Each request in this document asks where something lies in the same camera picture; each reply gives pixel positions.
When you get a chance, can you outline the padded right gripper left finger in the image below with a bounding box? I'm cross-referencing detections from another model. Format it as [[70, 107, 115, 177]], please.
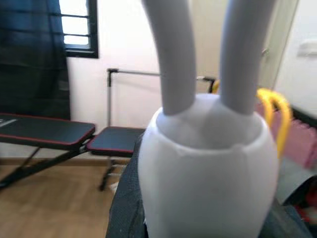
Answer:
[[141, 0, 198, 117]]

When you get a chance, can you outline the padded right gripper right finger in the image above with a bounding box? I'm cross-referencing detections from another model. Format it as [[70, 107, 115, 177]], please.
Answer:
[[218, 0, 276, 116]]

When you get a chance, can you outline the metal broom with white grip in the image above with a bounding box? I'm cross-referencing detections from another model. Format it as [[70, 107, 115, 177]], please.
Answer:
[[137, 93, 281, 238]]

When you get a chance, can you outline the grey door panel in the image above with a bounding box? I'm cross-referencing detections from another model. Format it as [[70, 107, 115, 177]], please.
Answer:
[[257, 0, 302, 91]]

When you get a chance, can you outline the metal clothes rack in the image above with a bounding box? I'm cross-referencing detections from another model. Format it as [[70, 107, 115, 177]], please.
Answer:
[[106, 68, 216, 127]]

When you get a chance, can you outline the pink foam mat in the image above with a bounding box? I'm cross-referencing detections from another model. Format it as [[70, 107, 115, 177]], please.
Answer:
[[255, 99, 317, 170]]

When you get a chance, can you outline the short black red-trimmed bench pad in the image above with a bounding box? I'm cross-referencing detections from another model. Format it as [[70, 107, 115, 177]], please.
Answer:
[[86, 125, 147, 158]]

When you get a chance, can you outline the black framed window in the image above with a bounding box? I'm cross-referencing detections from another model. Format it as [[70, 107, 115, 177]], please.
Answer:
[[58, 0, 100, 60]]

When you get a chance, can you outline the grey rolled mat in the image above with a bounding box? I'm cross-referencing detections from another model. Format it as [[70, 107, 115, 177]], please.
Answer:
[[276, 157, 317, 207]]

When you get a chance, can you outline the black curtain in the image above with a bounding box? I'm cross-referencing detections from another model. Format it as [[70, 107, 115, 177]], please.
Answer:
[[0, 0, 72, 121]]

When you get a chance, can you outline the long black red-trimmed bench pad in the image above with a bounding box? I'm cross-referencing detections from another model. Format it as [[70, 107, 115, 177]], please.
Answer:
[[0, 113, 97, 152]]

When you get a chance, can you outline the white light switch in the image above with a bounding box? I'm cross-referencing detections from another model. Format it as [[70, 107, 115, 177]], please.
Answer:
[[297, 40, 317, 58]]

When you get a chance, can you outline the yellow metal frame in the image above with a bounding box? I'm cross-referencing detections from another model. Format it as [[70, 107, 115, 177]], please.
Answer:
[[211, 79, 293, 159]]

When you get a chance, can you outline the black metal bench frame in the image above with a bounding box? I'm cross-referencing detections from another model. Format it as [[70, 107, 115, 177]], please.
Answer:
[[0, 145, 124, 192]]

